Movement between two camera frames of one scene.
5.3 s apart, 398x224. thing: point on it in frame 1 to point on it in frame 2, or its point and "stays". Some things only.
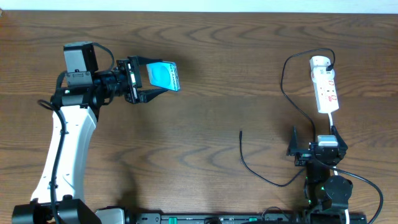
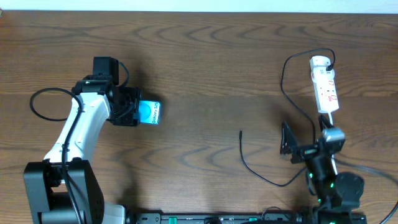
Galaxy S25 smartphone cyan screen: x=165 y=74 to x=149 y=112
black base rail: x=248 y=218 stays
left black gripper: x=134 y=93 to x=129 y=118
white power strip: x=326 y=97 stays
